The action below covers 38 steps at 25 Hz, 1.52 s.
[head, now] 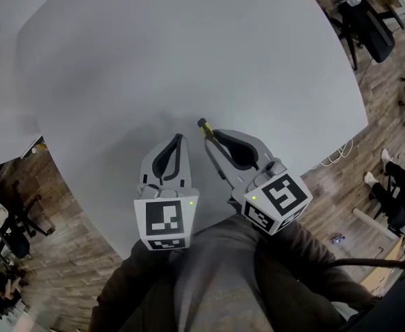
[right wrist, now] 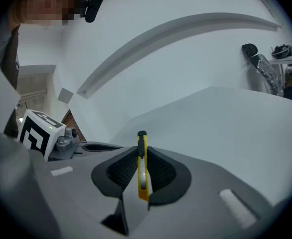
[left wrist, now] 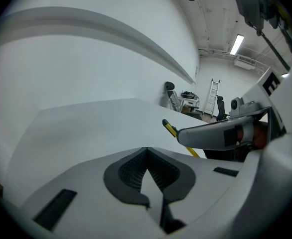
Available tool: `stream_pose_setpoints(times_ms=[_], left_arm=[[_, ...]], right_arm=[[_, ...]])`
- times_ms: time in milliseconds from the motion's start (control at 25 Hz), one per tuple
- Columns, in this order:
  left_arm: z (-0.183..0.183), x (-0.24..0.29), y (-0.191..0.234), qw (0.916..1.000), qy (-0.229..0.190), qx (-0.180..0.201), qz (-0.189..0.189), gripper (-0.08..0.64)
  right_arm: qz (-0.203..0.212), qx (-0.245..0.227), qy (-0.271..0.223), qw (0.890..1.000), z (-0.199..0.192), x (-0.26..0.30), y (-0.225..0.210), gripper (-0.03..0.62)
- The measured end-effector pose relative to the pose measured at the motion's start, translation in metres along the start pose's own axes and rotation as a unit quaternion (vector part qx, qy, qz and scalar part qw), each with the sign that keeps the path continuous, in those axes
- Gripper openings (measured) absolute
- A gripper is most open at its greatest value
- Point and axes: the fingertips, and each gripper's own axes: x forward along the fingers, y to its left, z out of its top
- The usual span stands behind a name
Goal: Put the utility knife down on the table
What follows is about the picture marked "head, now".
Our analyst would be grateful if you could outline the yellow black pen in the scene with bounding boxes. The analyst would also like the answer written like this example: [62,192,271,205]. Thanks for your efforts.
[196,117,224,151]

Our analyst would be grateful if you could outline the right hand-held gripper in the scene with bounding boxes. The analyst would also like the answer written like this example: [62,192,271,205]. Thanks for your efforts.
[204,129,314,237]

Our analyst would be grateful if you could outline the white cable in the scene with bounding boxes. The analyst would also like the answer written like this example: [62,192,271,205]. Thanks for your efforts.
[312,138,354,171]

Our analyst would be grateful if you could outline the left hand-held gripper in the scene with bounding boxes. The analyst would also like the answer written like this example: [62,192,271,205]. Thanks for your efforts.
[133,133,200,252]

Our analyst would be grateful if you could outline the dark braided cable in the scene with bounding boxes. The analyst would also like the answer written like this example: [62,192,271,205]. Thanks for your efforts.
[326,257,405,270]

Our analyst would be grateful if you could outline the person's grey shirt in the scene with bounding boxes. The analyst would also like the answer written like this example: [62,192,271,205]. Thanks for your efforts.
[167,216,279,332]

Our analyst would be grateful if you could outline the person's right forearm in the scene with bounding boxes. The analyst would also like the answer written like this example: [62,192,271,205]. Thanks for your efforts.
[254,216,376,332]

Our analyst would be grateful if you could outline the person's left forearm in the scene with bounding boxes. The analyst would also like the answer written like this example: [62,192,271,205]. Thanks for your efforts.
[88,239,189,332]

